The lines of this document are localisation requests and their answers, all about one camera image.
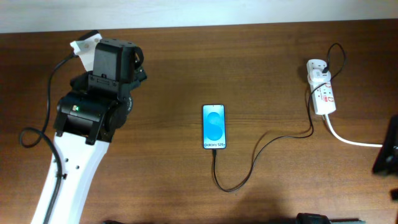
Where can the blue screen smartphone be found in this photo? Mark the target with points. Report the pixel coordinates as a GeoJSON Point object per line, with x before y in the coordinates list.
{"type": "Point", "coordinates": [214, 129]}

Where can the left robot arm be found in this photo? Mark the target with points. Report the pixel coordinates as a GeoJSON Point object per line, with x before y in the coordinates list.
{"type": "Point", "coordinates": [87, 117]}

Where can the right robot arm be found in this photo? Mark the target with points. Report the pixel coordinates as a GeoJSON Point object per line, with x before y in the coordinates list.
{"type": "Point", "coordinates": [386, 161]}

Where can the white USB charger plug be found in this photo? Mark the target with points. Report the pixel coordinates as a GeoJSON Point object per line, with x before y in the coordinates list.
{"type": "Point", "coordinates": [317, 76]}

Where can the white power strip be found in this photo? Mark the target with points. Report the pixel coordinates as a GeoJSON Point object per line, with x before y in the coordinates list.
{"type": "Point", "coordinates": [323, 99]}

